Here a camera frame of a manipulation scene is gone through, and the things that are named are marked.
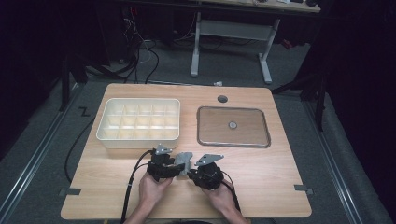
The metal floor rail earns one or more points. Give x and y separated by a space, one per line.
37 152
330 161

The brown tray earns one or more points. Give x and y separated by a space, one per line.
246 130

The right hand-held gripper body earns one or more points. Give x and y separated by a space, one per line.
208 177

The person's right hand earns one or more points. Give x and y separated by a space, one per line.
221 197

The black metal stand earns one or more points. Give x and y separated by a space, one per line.
311 90
73 77

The small white floor object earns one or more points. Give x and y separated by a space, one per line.
218 83

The gray tape strip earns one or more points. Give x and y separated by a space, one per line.
71 191
303 188

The wooden desk with white legs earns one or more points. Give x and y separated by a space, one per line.
233 29

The gray sock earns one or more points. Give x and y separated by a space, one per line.
184 159

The white compartment storage box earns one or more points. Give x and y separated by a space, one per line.
138 123

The person's left hand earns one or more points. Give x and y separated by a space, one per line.
153 191

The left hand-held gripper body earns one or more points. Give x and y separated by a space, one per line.
158 168

